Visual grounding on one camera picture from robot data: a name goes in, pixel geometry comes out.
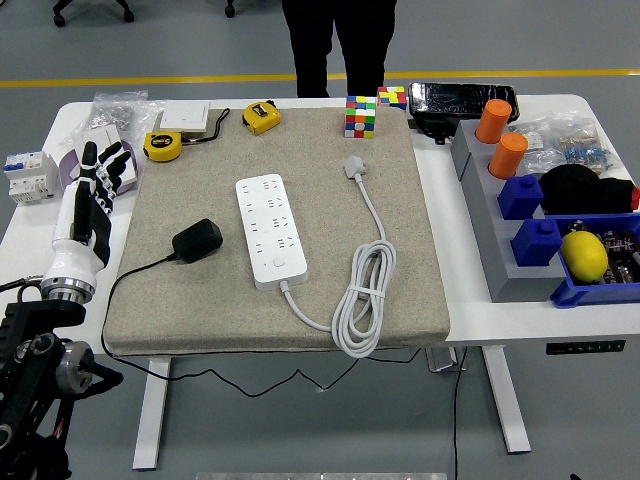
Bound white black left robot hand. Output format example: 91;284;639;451
42;140;132;287

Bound black plug adapter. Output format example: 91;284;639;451
171;218;225;264

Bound white power strip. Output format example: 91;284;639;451
235;173;309;293

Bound purple plate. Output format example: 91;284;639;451
58;139;144;199

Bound white circuit breaker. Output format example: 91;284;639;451
3;150;60;205

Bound white table leg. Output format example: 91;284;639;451
482;344;532;455
132;357;172;471

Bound yellow tape measure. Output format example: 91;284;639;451
242;99;282;136
143;130;183;163

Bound clear bag of screws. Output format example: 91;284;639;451
88;89;166;144

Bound black table control panel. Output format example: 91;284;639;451
545;339;627;356

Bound grey metal box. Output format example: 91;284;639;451
425;347;467;374

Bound blue plastic bin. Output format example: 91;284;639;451
549;213;640;309

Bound black office chair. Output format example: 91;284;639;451
52;0;135;27

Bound yellow lemon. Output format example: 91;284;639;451
559;231;610;285

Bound dark cylindrical components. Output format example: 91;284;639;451
564;219;640;286

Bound blue block with stud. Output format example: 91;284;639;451
497;173;545;221
510;218;565;268

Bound grey stepped block base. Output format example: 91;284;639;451
451;119;569;304

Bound grey-brown mat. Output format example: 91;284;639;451
105;106;451;357

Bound black cloth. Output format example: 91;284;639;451
538;164;639;216

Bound large Rubik's cube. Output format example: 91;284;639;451
343;95;378;140

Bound person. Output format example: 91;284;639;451
280;0;399;100

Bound orange cylinder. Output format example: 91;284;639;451
474;98;513;144
488;132;530;180

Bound clear bag of resistors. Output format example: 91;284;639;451
549;110;624;177

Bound small Rubik's cube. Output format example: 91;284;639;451
377;85;409;112

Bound clear bag of white parts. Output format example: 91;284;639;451
509;117;566;175

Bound black device stand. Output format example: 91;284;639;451
409;115;464;146

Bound black glossy flat device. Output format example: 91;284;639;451
407;82;520;121

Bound white wall socket panel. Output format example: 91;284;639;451
113;149;139;194

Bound thin black cable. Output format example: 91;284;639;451
451;347;469;480

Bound white wall switch plate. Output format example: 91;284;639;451
158;99;211;134

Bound black plug cord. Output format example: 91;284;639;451
100;252;424;399

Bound white power strip cord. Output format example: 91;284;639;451
282;155;399;359

